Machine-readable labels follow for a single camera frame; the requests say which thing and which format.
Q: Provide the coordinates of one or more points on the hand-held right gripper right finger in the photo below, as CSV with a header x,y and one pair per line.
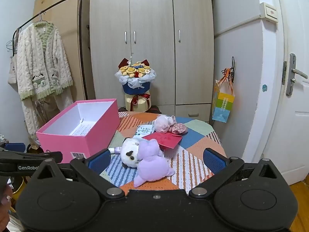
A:
x,y
214,160

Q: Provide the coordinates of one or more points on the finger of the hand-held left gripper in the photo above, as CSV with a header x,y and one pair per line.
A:
x,y
15,147
29,156

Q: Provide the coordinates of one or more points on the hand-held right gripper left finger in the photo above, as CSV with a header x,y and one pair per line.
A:
x,y
99,161

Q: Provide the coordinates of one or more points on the small white tube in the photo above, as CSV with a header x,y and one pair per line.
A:
x,y
115,150

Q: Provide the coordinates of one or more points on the white cat plush toy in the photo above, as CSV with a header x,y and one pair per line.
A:
x,y
129,153

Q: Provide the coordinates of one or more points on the pink cardboard box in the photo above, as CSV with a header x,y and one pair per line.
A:
x,y
70,147

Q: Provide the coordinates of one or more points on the pink floral cloth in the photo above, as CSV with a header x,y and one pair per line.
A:
x,y
179,128

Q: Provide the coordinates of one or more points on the purple plush toy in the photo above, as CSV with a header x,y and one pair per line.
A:
x,y
152,164

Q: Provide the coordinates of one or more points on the white blue tissue pack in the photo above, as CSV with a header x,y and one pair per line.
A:
x,y
144,131

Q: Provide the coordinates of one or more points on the pink white fluffy plush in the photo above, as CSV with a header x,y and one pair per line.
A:
x,y
163,124

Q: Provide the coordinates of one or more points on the person's left hand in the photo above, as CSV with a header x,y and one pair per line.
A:
x,y
5,200

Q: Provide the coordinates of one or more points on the yellow plastic basin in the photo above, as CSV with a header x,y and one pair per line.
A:
x,y
18,185

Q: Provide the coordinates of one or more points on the patchwork tablecloth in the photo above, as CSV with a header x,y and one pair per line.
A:
x,y
193,140

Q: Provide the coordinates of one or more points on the fluffy cream pants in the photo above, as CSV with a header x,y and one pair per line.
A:
x,y
31,116

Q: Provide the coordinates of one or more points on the colourful paper gift bag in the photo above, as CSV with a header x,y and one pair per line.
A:
x,y
223,104

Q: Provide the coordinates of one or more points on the cream tote bag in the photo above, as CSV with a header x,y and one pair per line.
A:
x,y
12,72

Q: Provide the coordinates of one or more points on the white door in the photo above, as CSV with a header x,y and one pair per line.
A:
x,y
297,130

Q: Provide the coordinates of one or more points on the flower bouquet blue wrap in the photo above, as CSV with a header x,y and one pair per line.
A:
x,y
135,79

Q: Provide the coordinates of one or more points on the fluffy cream green cardigan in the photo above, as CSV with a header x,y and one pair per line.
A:
x,y
41,60

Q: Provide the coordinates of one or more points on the light wood wardrobe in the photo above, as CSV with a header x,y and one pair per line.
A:
x,y
154,53

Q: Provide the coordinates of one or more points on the light wooden board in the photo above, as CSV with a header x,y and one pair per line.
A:
x,y
70,29

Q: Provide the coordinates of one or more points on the black clothes rack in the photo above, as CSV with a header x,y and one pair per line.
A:
x,y
80,29

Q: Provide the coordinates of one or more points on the blue wall sticker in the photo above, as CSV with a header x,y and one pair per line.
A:
x,y
264,88

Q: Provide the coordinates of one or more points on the wall hook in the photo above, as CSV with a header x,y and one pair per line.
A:
x,y
233,64

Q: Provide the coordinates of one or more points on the white light switch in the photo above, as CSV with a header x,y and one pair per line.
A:
x,y
268,12

